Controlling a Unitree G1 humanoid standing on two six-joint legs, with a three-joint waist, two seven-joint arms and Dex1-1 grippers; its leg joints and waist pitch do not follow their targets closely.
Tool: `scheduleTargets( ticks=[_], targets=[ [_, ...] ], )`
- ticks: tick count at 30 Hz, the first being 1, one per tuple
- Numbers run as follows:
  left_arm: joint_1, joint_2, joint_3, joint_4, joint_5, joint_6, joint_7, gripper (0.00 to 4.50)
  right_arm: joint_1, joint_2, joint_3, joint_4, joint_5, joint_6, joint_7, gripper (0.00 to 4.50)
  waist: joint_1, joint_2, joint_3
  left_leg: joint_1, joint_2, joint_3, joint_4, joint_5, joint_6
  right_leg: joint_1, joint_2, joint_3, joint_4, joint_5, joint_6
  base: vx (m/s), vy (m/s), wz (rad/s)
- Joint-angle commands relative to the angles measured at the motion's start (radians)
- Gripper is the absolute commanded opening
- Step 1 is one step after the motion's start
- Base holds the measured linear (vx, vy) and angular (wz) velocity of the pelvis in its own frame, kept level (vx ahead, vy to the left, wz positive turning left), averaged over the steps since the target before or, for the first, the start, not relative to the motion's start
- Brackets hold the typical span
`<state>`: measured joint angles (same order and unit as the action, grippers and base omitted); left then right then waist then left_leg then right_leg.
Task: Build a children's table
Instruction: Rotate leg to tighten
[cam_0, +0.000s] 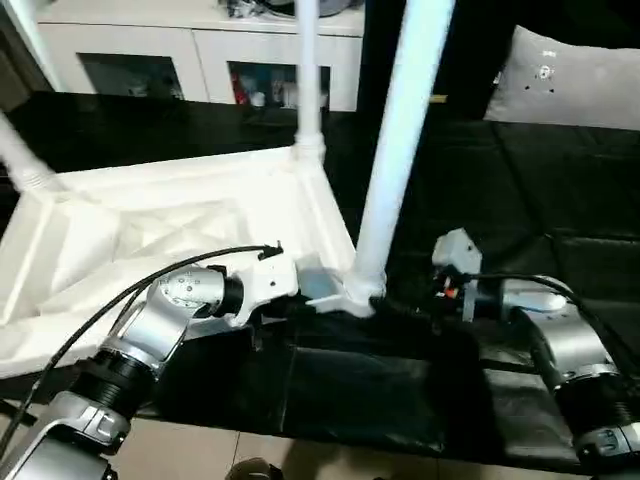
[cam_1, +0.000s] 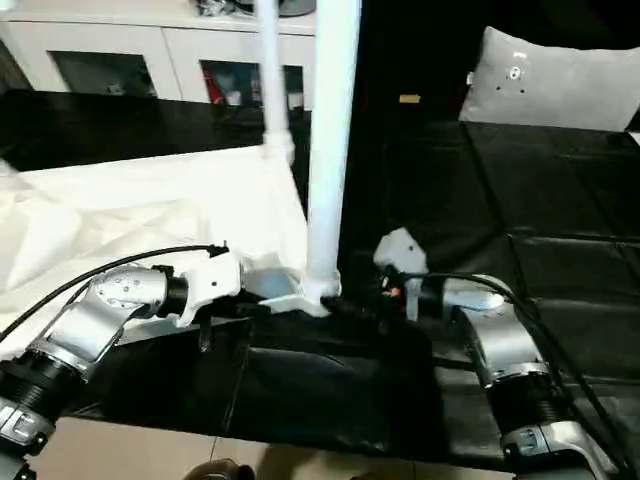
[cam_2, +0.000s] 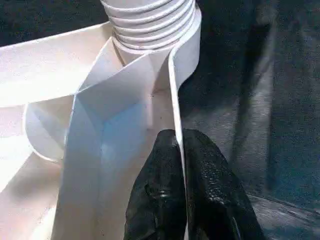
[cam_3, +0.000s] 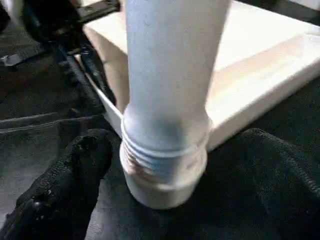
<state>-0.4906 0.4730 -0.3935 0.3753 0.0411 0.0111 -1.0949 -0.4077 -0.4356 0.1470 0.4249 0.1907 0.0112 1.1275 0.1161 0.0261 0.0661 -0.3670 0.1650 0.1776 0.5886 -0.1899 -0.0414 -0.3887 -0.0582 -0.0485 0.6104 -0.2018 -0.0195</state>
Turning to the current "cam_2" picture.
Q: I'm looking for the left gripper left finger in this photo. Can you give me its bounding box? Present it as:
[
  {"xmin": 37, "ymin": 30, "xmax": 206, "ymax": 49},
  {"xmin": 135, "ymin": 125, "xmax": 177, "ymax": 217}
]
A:
[{"xmin": 124, "ymin": 129, "xmax": 187, "ymax": 240}]

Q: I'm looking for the white plastic table leg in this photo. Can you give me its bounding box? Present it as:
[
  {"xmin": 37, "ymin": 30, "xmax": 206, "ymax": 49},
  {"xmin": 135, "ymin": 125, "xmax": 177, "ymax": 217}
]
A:
[{"xmin": 100, "ymin": 0, "xmax": 197, "ymax": 53}]

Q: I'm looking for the white plastic table top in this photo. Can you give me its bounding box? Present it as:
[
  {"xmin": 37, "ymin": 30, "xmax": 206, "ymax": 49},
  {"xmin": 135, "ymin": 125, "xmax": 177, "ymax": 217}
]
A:
[{"xmin": 0, "ymin": 5, "xmax": 203, "ymax": 240}]

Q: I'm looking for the black work mat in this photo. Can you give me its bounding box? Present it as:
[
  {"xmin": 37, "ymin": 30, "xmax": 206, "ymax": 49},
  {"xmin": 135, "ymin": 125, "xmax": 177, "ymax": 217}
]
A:
[{"xmin": 0, "ymin": 0, "xmax": 320, "ymax": 240}]

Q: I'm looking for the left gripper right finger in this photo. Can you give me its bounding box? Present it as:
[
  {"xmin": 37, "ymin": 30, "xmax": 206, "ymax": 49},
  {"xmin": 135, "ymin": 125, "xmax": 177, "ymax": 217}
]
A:
[{"xmin": 183, "ymin": 129, "xmax": 266, "ymax": 240}]

